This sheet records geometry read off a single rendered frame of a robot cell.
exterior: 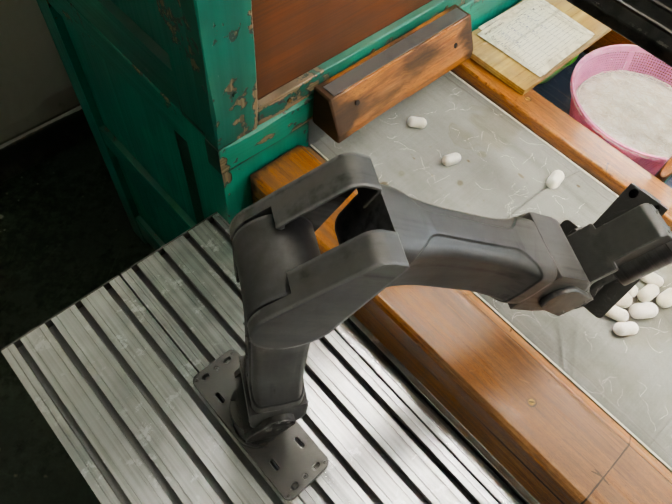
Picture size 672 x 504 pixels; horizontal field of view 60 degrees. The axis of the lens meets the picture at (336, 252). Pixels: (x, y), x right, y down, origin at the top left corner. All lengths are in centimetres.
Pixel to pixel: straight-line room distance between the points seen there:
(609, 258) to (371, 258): 28
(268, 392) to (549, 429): 34
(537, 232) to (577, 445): 31
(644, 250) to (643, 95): 62
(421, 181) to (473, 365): 30
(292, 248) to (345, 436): 42
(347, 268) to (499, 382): 41
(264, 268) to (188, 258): 50
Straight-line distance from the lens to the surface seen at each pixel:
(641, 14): 70
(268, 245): 40
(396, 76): 89
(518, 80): 103
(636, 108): 115
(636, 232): 58
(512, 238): 48
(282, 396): 60
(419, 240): 39
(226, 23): 66
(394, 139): 94
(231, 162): 81
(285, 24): 75
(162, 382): 81
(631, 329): 85
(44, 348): 87
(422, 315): 74
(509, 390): 74
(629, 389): 83
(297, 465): 76
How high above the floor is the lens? 142
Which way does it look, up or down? 59 degrees down
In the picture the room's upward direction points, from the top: 8 degrees clockwise
